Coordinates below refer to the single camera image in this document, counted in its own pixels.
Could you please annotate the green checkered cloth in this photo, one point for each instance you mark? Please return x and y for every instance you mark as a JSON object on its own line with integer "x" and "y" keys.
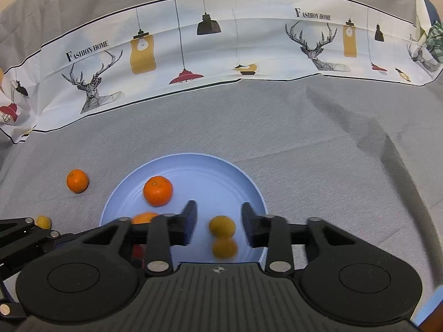
{"x": 435, "y": 41}

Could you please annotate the grey tablecloth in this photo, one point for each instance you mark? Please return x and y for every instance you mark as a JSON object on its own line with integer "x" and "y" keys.
{"x": 294, "y": 138}

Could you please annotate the plastic-wrapped orange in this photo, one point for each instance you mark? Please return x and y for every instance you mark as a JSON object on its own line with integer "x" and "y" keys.
{"x": 143, "y": 218}

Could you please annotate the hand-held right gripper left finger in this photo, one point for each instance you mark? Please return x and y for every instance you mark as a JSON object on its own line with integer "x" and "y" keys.
{"x": 190, "y": 226}

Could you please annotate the orange mandarin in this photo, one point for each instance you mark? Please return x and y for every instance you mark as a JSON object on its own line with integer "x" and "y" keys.
{"x": 77, "y": 181}
{"x": 158, "y": 190}

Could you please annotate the blue round plate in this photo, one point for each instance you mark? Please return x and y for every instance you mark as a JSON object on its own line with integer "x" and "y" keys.
{"x": 207, "y": 183}

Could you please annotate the dark blue cloth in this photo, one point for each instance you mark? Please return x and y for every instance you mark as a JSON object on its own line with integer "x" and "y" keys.
{"x": 431, "y": 8}

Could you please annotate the yellow-green longan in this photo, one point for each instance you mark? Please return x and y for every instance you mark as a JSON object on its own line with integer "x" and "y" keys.
{"x": 222, "y": 226}
{"x": 44, "y": 221}

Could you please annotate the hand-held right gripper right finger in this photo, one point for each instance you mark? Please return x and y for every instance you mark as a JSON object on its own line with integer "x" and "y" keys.
{"x": 246, "y": 226}

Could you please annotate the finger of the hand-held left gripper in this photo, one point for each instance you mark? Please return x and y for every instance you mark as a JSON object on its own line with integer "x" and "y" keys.
{"x": 31, "y": 245}
{"x": 17, "y": 226}

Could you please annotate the white printed deer cloth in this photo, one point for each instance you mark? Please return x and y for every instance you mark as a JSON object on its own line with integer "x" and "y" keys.
{"x": 207, "y": 52}

